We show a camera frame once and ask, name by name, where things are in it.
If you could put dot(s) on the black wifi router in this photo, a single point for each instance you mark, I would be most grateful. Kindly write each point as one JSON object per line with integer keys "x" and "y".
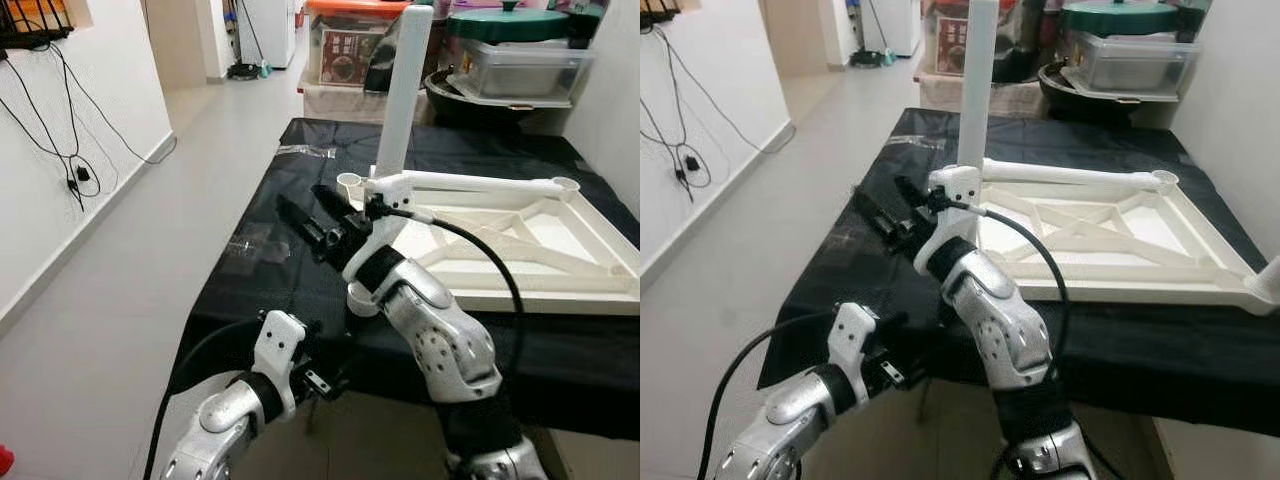
{"x": 30, "y": 30}
{"x": 660, "y": 12}

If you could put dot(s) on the black floor mop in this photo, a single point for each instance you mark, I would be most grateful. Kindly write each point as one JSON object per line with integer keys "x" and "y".
{"x": 868, "y": 60}
{"x": 245, "y": 72}

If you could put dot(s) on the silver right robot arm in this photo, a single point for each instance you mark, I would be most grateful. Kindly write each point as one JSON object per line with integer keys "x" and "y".
{"x": 1000, "y": 320}
{"x": 445, "y": 345}

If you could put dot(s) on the black power adapter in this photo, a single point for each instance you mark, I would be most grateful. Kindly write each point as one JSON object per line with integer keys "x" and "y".
{"x": 692, "y": 162}
{"x": 82, "y": 173}

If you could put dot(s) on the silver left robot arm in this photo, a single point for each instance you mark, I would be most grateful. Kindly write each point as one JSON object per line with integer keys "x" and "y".
{"x": 220, "y": 415}
{"x": 790, "y": 405}

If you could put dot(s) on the beige cloth covered bench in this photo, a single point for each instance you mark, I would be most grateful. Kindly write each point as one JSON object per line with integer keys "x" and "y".
{"x": 340, "y": 105}
{"x": 935, "y": 95}

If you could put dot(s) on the black plastic bag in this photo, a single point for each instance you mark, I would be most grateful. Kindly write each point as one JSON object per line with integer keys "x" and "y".
{"x": 378, "y": 75}
{"x": 1020, "y": 60}

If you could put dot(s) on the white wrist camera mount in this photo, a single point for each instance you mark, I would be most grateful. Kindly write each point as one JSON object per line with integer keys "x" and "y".
{"x": 390, "y": 188}
{"x": 848, "y": 335}
{"x": 958, "y": 182}
{"x": 278, "y": 340}

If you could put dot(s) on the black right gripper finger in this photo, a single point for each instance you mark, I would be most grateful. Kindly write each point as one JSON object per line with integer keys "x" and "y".
{"x": 335, "y": 201}
{"x": 876, "y": 210}
{"x": 913, "y": 192}
{"x": 296, "y": 216}

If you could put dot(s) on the black tablecloth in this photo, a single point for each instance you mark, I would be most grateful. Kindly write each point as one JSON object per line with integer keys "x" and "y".
{"x": 290, "y": 280}
{"x": 850, "y": 280}

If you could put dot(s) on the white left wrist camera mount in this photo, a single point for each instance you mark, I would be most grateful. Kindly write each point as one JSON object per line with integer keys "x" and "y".
{"x": 848, "y": 335}
{"x": 278, "y": 340}

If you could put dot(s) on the white appliance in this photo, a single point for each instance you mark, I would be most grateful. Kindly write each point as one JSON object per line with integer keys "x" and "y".
{"x": 270, "y": 30}
{"x": 895, "y": 25}

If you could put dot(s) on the dark green pot lid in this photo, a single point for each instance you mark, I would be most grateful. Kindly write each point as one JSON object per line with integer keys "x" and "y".
{"x": 1120, "y": 18}
{"x": 510, "y": 25}

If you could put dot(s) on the clear tape piece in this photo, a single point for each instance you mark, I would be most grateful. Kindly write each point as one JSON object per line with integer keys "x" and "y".
{"x": 855, "y": 240}
{"x": 255, "y": 245}
{"x": 305, "y": 151}
{"x": 915, "y": 142}

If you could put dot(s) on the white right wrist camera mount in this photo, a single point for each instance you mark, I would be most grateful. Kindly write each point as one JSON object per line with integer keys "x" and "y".
{"x": 390, "y": 188}
{"x": 958, "y": 182}

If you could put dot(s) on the red plastic stool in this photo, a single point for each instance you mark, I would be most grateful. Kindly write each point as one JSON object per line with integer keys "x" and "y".
{"x": 5, "y": 460}

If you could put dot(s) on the clear box with orange lid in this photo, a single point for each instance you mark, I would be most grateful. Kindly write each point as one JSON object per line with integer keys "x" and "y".
{"x": 350, "y": 10}
{"x": 940, "y": 10}

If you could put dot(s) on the clear plastic storage container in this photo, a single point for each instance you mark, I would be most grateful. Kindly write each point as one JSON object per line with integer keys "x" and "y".
{"x": 1130, "y": 62}
{"x": 520, "y": 70}

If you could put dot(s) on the red printed package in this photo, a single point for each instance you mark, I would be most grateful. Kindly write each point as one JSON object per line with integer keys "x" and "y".
{"x": 950, "y": 58}
{"x": 345, "y": 60}

